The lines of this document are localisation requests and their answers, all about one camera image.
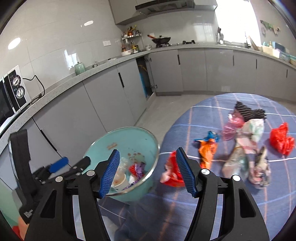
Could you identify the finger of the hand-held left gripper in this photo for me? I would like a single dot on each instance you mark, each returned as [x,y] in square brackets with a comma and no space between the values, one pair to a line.
[79,165]
[59,164]

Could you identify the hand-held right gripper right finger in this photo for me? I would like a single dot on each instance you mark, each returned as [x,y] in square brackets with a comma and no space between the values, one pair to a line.
[186,173]

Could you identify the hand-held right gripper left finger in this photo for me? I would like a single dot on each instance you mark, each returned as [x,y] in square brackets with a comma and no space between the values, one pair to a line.
[109,172]

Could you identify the red plastic bag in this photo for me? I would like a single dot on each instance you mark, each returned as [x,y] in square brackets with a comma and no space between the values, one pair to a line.
[282,139]
[172,170]

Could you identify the small red wrapper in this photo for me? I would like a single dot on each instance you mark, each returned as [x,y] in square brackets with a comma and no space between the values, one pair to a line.
[132,169]

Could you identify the purple wrapper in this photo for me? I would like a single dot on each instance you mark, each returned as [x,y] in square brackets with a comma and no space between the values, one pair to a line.
[140,168]

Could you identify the orange blue wrapper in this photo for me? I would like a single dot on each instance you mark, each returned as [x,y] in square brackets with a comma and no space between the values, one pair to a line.
[207,149]

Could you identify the teal printed waste bin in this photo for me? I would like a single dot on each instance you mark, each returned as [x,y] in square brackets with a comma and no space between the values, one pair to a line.
[138,143]

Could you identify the pink plastic wrap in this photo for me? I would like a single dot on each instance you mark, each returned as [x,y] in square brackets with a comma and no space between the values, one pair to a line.
[232,127]

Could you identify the white green plastic bag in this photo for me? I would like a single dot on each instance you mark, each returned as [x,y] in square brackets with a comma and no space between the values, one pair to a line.
[254,128]

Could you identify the person's left forearm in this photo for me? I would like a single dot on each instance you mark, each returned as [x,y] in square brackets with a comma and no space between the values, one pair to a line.
[19,230]

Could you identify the blue plaid tablecloth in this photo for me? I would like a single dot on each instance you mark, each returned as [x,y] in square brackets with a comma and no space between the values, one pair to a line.
[208,208]

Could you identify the silver black microwave oven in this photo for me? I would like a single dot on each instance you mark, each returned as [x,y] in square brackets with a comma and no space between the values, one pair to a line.
[9,97]

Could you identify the green ceramic teapot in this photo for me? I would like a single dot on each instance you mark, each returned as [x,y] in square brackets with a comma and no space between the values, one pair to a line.
[80,69]

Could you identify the blue gas cylinder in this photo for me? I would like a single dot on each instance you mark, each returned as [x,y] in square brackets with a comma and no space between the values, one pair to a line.
[143,81]

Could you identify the small steel pot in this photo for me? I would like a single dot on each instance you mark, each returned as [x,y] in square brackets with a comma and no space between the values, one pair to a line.
[95,65]

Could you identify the white bowl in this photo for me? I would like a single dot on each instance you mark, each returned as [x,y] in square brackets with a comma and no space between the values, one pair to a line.
[126,53]

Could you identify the gas stove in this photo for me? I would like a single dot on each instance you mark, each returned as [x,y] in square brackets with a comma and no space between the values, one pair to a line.
[182,43]

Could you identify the metal spice rack with bottles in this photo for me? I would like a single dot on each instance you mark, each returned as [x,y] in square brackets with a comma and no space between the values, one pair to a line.
[131,39]

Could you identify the black wok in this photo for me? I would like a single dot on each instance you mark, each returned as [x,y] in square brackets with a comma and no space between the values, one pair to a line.
[161,40]

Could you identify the sink faucet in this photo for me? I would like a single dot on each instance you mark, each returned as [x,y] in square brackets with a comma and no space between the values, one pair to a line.
[247,41]

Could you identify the wooden cutting board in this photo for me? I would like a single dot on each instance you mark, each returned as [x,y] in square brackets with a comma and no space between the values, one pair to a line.
[254,43]

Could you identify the white plastic tray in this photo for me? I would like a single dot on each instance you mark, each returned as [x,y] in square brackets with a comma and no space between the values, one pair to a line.
[270,51]

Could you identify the teal plastic basin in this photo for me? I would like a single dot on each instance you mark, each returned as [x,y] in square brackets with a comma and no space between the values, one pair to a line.
[292,60]

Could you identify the teal storage box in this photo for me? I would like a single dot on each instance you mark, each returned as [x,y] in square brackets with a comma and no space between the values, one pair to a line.
[279,46]

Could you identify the window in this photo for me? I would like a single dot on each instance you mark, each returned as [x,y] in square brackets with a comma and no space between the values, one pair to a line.
[234,20]

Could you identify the grey upper cabinets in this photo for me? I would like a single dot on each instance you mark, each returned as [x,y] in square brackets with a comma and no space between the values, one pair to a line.
[124,11]

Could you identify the range hood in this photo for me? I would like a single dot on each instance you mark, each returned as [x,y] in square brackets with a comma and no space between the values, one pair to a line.
[164,7]

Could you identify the white wall outlet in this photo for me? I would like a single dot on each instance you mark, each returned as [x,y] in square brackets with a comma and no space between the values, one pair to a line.
[106,43]

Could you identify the wall hook decoration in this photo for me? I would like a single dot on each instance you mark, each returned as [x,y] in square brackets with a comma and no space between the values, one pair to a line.
[269,26]

